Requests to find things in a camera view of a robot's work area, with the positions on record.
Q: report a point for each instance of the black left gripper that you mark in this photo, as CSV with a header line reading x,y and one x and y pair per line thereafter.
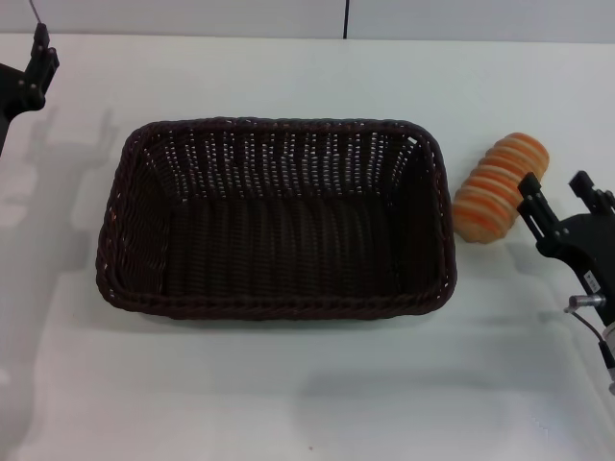
x,y
19,91

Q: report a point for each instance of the dark brown woven basket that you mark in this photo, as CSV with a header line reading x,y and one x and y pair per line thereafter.
x,y
288,240

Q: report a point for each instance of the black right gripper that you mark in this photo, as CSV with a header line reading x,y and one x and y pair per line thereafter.
x,y
586,249

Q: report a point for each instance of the orange striped bread roll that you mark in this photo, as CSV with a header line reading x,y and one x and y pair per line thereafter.
x,y
495,192

